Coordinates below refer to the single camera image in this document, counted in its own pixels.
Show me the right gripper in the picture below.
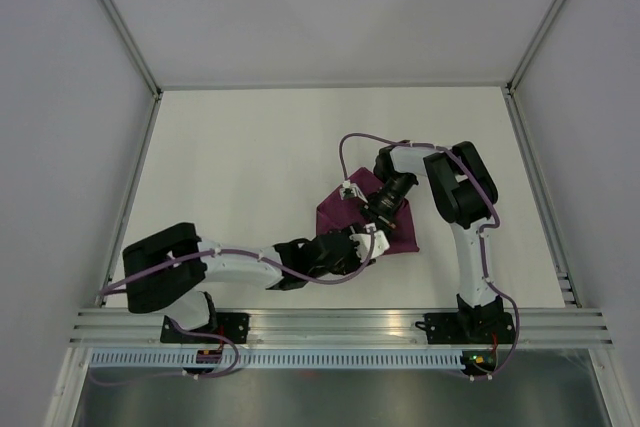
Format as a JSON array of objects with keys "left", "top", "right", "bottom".
[{"left": 358, "top": 172, "right": 416, "bottom": 239}]

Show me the purple cloth napkin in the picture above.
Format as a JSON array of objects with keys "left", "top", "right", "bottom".
[{"left": 316, "top": 167, "right": 420, "bottom": 255}]

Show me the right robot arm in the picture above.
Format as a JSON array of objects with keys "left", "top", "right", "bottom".
[{"left": 361, "top": 141, "right": 519, "bottom": 345}]

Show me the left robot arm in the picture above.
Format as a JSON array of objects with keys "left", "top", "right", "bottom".
[{"left": 123, "top": 222, "right": 373, "bottom": 343}]

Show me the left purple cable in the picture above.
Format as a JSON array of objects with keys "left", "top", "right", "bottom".
[{"left": 89, "top": 231, "right": 379, "bottom": 388}]

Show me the purple cable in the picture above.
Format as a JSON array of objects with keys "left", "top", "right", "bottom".
[
  {"left": 89, "top": 231, "right": 379, "bottom": 388},
  {"left": 338, "top": 132, "right": 521, "bottom": 383}
]

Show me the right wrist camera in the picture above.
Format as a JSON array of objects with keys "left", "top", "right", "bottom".
[{"left": 338, "top": 179, "right": 366, "bottom": 201}]

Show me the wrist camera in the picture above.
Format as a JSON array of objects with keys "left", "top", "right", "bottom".
[
  {"left": 350, "top": 223, "right": 390, "bottom": 261},
  {"left": 338, "top": 179, "right": 366, "bottom": 201}
]

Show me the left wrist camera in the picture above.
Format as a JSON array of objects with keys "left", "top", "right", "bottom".
[{"left": 350, "top": 223, "right": 390, "bottom": 261}]

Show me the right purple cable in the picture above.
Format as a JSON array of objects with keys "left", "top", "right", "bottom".
[{"left": 338, "top": 132, "right": 521, "bottom": 383}]

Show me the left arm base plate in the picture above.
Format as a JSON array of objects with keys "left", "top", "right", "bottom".
[{"left": 160, "top": 312, "right": 250, "bottom": 345}]

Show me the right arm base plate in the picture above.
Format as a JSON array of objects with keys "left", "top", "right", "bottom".
[{"left": 415, "top": 312, "right": 516, "bottom": 346}]

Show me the right aluminium frame post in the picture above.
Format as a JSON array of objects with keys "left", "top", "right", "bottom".
[{"left": 504, "top": 0, "right": 601, "bottom": 96}]

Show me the aluminium frame post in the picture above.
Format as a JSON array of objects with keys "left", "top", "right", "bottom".
[
  {"left": 504, "top": 0, "right": 601, "bottom": 96},
  {"left": 72, "top": 0, "right": 162, "bottom": 98}
]

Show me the aluminium front rail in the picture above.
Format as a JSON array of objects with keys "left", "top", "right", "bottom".
[{"left": 68, "top": 308, "right": 613, "bottom": 349}]

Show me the white slotted cable duct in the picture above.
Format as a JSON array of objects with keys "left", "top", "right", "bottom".
[{"left": 89, "top": 348, "right": 463, "bottom": 370}]

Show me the left aluminium frame post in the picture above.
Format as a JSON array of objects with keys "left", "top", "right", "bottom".
[{"left": 72, "top": 0, "right": 162, "bottom": 98}]

